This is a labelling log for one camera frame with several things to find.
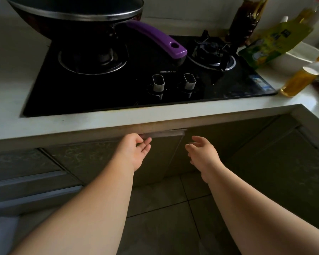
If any person's left hand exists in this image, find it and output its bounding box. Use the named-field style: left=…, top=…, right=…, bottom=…
left=116, top=133, right=152, bottom=172

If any person's right hand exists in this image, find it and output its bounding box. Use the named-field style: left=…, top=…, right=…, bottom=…
left=185, top=136, right=224, bottom=183

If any person's right forearm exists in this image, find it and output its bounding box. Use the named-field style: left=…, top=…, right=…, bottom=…
left=202, top=165, right=319, bottom=255

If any person's left forearm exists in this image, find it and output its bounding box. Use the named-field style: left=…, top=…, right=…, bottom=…
left=12, top=157, right=135, bottom=255

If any plain grey cabinet door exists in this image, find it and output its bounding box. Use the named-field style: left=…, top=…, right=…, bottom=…
left=165, top=115, right=299, bottom=181

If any grey patterned cabinet door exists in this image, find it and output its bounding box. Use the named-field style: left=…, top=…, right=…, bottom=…
left=41, top=129, right=187, bottom=187

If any black glass gas stove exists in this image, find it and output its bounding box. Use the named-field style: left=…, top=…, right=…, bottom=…
left=20, top=34, right=278, bottom=118

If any silver stove knob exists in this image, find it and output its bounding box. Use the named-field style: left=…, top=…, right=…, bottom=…
left=183, top=73, right=197, bottom=91
left=152, top=74, right=166, bottom=93

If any blue white sticker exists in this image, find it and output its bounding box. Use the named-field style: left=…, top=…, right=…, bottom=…
left=251, top=75, right=274, bottom=91

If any black burner grate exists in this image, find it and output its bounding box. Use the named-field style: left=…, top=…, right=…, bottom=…
left=187, top=30, right=237, bottom=78

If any grey corner cabinet panel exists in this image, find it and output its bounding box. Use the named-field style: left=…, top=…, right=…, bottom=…
left=226, top=114, right=319, bottom=237

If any small amber oil bottle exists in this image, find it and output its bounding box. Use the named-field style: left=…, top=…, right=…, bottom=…
left=280, top=50, right=319, bottom=98

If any grey drawer unit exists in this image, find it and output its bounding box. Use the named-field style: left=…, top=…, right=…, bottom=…
left=0, top=148, right=84, bottom=217

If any green yellow refill pouch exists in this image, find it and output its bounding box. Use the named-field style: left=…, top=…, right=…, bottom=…
left=238, top=22, right=314, bottom=69

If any dark sauce bottle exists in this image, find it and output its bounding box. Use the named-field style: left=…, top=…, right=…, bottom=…
left=225, top=0, right=269, bottom=48

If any tall yellow oil bottle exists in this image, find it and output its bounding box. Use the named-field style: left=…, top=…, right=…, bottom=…
left=295, top=0, right=319, bottom=25

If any silver cabinet handle strip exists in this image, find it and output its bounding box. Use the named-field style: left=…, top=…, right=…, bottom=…
left=139, top=129, right=187, bottom=138

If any round burner ring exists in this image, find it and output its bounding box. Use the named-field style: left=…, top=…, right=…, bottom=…
left=58, top=47, right=128, bottom=75

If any black wok with purple handle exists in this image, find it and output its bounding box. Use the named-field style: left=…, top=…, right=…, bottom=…
left=4, top=0, right=188, bottom=60

